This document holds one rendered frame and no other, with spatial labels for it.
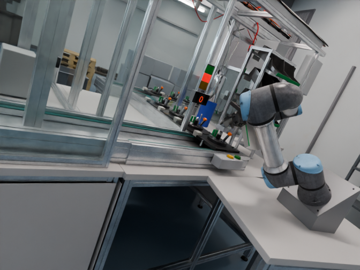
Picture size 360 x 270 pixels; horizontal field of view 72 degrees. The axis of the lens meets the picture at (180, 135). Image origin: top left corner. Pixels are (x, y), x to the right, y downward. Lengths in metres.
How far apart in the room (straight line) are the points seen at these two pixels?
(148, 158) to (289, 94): 0.66
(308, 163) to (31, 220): 1.16
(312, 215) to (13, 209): 1.25
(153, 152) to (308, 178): 0.72
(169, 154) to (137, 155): 0.17
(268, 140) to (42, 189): 0.90
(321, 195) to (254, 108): 0.57
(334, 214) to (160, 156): 0.87
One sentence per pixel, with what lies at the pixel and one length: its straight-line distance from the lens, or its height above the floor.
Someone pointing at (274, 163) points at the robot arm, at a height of 1.09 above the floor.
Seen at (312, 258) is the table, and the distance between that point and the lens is 1.16.
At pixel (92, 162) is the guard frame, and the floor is 0.88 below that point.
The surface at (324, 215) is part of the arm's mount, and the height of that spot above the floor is 0.95.
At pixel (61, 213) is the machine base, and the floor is 0.66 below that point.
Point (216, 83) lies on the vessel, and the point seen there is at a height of 1.32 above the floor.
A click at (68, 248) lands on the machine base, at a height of 0.48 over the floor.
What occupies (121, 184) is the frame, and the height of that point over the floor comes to 0.80.
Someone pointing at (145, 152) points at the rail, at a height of 0.93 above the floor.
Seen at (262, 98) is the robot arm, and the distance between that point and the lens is 1.02.
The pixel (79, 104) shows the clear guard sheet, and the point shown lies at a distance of 0.93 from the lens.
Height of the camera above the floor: 1.34
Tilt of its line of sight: 14 degrees down
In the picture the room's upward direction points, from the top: 21 degrees clockwise
